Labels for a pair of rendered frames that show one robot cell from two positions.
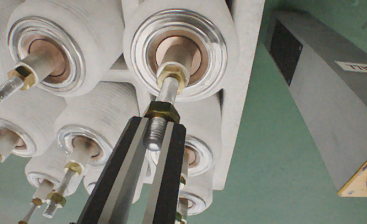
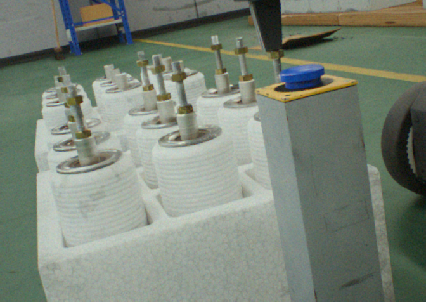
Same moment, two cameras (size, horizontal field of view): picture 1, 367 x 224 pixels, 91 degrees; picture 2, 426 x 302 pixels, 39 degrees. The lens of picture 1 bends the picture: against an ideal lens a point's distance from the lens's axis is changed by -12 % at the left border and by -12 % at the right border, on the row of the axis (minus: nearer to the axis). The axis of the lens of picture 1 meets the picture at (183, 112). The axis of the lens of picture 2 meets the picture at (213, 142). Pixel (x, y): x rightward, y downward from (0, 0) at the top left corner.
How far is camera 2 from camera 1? 72 cm
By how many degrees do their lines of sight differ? 83
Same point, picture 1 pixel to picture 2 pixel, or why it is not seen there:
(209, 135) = (225, 139)
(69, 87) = (234, 105)
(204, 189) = (125, 169)
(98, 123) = (201, 121)
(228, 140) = (179, 221)
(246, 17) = not seen: hidden behind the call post
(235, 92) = (255, 198)
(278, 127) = not seen: outside the picture
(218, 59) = not seen: hidden behind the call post
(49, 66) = (250, 93)
